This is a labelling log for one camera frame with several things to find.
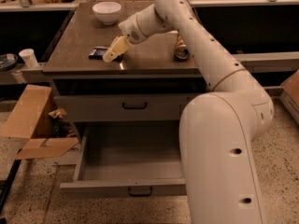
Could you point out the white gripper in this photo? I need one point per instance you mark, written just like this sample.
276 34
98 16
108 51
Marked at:
129 30

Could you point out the open grey lower drawer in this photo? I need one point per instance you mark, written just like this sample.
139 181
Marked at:
128 159

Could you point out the dark round lid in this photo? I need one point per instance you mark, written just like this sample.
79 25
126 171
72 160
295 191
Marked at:
8 61

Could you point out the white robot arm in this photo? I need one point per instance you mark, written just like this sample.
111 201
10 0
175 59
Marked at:
216 128

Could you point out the closed grey upper drawer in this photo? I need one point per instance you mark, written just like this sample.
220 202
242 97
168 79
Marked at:
127 107

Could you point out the white paper cup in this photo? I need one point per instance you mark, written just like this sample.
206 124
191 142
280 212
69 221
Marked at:
28 56

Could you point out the brown cardboard box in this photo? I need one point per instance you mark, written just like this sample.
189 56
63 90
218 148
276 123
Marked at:
30 119

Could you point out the blue rxbar blueberry wrapper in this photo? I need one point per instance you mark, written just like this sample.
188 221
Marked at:
96 53

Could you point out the white ceramic bowl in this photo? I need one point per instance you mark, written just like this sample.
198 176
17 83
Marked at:
107 12

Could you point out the black pole on floor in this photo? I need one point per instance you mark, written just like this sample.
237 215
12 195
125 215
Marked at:
5 185

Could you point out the grey drawer cabinet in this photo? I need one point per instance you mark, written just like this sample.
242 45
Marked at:
148 68

